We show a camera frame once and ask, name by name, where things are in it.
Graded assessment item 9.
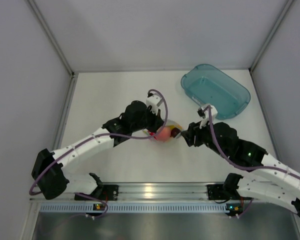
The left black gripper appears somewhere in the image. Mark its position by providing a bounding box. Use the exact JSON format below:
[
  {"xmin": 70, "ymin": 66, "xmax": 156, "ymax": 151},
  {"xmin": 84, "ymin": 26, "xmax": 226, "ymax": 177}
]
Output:
[{"xmin": 131, "ymin": 105, "xmax": 165, "ymax": 134}]

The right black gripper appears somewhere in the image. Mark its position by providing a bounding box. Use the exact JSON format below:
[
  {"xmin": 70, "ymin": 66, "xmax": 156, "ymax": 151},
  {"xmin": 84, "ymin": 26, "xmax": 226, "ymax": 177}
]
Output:
[{"xmin": 181, "ymin": 116, "xmax": 229, "ymax": 159}]

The clear zip top bag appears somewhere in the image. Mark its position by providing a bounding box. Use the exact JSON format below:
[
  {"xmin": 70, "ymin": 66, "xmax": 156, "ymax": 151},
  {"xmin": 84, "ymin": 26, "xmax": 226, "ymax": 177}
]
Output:
[{"xmin": 142, "ymin": 119, "xmax": 184, "ymax": 144}]

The pink fake peach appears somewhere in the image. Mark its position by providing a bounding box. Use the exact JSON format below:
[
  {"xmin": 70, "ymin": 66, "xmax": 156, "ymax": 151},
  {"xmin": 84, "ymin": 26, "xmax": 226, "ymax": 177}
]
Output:
[{"xmin": 155, "ymin": 126, "xmax": 171, "ymax": 142}]

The dark red fake fig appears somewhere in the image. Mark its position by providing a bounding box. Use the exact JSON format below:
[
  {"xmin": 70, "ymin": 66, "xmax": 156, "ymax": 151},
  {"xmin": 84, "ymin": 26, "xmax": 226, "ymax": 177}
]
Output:
[{"xmin": 170, "ymin": 127, "xmax": 183, "ymax": 139}]

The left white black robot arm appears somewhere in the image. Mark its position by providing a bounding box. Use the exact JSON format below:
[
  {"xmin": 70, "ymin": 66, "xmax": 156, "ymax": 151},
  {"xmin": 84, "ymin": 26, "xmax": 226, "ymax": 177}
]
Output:
[{"xmin": 31, "ymin": 95, "xmax": 167, "ymax": 200}]

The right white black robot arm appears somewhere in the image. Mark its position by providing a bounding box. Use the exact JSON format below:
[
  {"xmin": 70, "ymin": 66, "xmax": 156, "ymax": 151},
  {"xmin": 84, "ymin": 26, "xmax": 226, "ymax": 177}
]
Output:
[{"xmin": 180, "ymin": 122, "xmax": 300, "ymax": 218}]

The teal plastic bin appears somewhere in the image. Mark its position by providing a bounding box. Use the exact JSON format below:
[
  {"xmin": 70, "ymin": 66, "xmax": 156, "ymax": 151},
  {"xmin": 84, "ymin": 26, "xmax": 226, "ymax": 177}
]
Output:
[{"xmin": 180, "ymin": 64, "xmax": 251, "ymax": 120}]

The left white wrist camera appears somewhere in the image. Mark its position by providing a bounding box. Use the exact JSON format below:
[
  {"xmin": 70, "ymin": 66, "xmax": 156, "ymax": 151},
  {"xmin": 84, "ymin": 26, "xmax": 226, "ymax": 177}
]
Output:
[{"xmin": 145, "ymin": 92, "xmax": 163, "ymax": 115}]

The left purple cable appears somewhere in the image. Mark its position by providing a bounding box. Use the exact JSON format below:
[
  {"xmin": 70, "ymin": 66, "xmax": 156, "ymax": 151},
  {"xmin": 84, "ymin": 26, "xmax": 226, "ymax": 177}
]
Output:
[{"xmin": 28, "ymin": 88, "xmax": 169, "ymax": 196}]

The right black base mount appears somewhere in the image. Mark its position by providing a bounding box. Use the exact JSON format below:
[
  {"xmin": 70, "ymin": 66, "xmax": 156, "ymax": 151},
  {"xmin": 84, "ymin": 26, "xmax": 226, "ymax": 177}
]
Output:
[{"xmin": 206, "ymin": 183, "xmax": 230, "ymax": 203}]

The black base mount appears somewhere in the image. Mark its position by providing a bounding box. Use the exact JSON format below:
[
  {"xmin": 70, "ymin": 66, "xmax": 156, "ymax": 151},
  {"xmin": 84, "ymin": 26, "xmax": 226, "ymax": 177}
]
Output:
[
  {"xmin": 98, "ymin": 184, "xmax": 119, "ymax": 202},
  {"xmin": 206, "ymin": 183, "xmax": 230, "ymax": 203}
]

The aluminium mounting rail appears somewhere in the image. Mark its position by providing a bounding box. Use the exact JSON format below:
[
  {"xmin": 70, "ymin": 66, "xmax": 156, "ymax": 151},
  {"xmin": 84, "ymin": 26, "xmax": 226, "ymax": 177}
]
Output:
[{"xmin": 29, "ymin": 181, "xmax": 286, "ymax": 201}]

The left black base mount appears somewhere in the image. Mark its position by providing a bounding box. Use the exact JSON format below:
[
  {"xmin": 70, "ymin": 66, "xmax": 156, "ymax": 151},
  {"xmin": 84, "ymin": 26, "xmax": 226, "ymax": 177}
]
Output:
[{"xmin": 98, "ymin": 184, "xmax": 119, "ymax": 202}]

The slotted cable duct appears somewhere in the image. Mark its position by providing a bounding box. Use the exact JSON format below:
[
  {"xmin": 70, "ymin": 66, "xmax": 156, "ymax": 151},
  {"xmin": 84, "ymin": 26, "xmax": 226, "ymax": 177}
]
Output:
[{"xmin": 40, "ymin": 202, "xmax": 241, "ymax": 214}]

